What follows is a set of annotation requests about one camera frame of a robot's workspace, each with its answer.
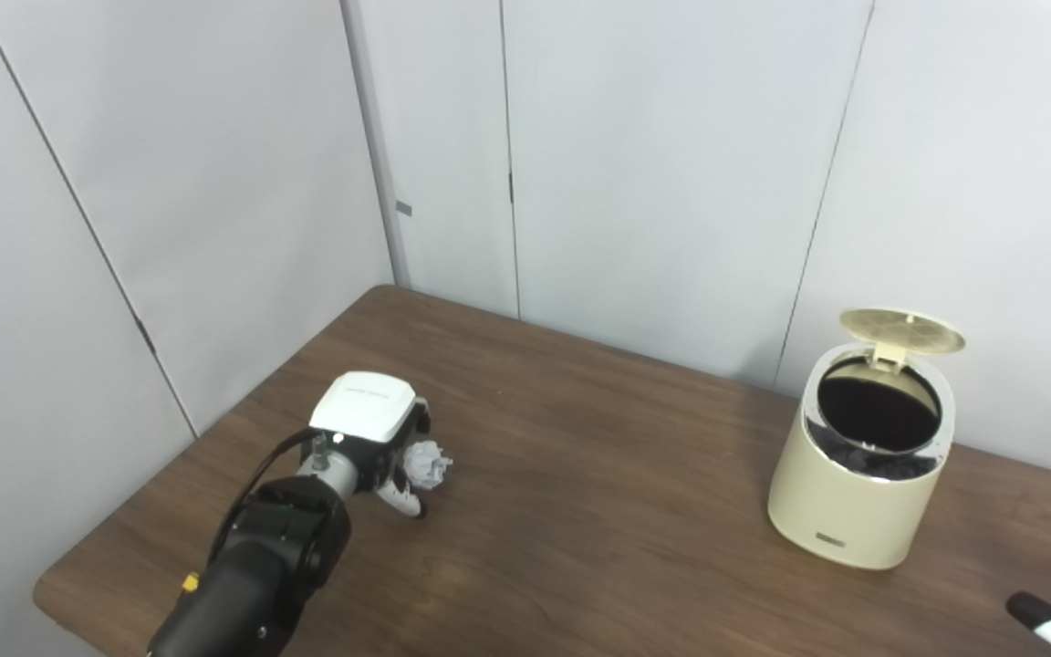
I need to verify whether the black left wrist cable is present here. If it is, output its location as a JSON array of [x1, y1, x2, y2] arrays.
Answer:
[[206, 429, 326, 567]]

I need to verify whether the cream-colored round bin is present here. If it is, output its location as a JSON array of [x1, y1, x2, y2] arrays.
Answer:
[[767, 342, 957, 571]]

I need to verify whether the grey wall corner strip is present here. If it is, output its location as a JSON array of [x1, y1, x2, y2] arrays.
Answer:
[[340, 0, 412, 288]]

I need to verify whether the white paper ball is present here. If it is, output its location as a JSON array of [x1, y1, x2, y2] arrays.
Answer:
[[402, 441, 453, 491]]

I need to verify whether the cream round bin lid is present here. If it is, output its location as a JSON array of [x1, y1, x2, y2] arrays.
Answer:
[[839, 308, 966, 370]]

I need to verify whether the white and black left hand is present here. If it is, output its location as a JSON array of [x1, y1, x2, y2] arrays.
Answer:
[[308, 370, 435, 519]]

